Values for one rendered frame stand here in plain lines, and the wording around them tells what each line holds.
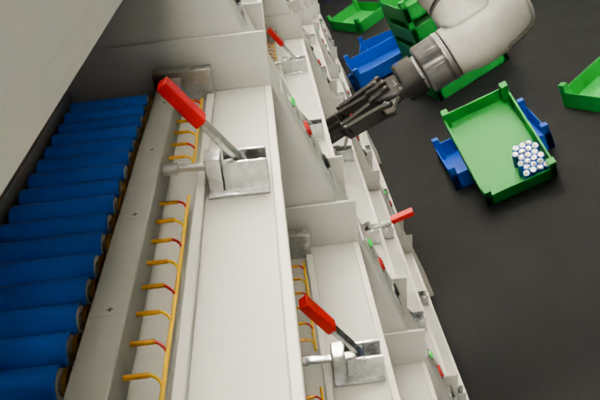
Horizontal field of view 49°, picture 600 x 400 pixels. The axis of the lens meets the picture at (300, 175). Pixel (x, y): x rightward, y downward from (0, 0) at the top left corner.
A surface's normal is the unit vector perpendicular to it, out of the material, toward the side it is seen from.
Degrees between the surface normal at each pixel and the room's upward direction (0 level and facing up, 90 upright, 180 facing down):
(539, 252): 0
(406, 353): 90
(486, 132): 28
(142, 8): 90
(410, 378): 21
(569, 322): 0
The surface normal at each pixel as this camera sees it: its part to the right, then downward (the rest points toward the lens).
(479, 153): -0.36, -0.46
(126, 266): -0.09, -0.87
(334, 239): 0.07, 0.48
